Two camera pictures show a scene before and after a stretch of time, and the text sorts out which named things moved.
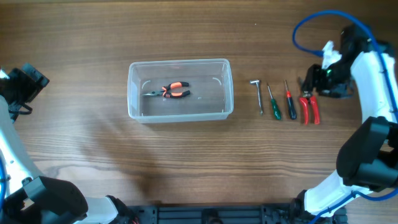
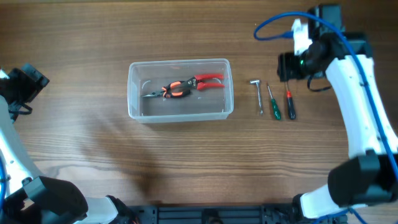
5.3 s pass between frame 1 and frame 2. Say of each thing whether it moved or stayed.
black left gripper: stayed
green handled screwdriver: stayed
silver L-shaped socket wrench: stayed
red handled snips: moved
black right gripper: moved
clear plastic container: stayed
